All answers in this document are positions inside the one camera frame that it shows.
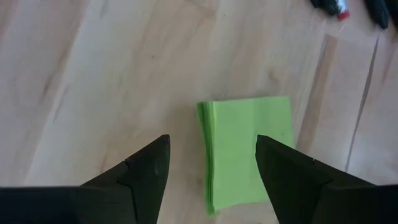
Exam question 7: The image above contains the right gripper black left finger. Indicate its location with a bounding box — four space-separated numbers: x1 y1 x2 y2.
74 134 171 224

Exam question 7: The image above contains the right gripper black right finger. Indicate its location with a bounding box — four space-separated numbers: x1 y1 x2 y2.
254 134 379 224

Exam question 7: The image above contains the green sticky note pad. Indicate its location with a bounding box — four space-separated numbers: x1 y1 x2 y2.
195 95 295 216

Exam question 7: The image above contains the thick black pen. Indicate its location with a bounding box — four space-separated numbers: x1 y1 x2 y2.
310 0 341 17

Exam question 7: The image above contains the thin black pen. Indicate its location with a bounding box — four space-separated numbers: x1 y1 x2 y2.
363 0 391 30

